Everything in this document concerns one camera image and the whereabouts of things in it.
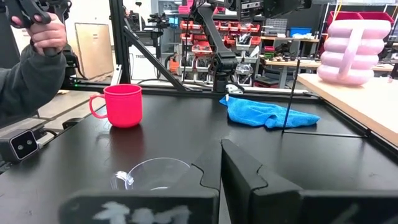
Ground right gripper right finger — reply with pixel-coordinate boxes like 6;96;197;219
221;139;398;224

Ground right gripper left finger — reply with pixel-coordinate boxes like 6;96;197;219
58;140;222;224

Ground clear glass mug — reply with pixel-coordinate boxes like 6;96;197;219
110;157;192;192

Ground red plastic mug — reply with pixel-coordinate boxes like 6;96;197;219
89;83;144;129

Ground pink ribbed mug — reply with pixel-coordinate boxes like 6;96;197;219
317;19;392;86

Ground person's forearm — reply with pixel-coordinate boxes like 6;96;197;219
0;43;68;127

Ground blue cloth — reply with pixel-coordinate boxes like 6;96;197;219
218;95;322;129

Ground silver metal strip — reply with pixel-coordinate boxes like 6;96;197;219
110;64;124;86

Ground wooden workbench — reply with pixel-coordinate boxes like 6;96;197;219
260;35;322;90

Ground white carton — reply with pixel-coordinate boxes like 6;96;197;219
128;45;163;82

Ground cardboard panel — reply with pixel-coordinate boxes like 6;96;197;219
74;22;114;80

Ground blue storage bin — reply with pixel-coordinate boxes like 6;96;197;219
289;27;312;38

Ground person's hand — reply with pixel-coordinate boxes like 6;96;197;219
11;12;68;57

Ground red storage bin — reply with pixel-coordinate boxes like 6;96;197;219
359;11;396;26
326;11;361;26

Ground white metal bracket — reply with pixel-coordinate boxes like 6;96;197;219
224;83;245;95

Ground wooden shelf black frame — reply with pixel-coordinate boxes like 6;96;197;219
280;58;398;147

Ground black table camera box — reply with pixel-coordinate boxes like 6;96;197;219
0;128;40;164

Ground black aluminium table frame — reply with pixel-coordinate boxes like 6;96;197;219
60;0;323;102

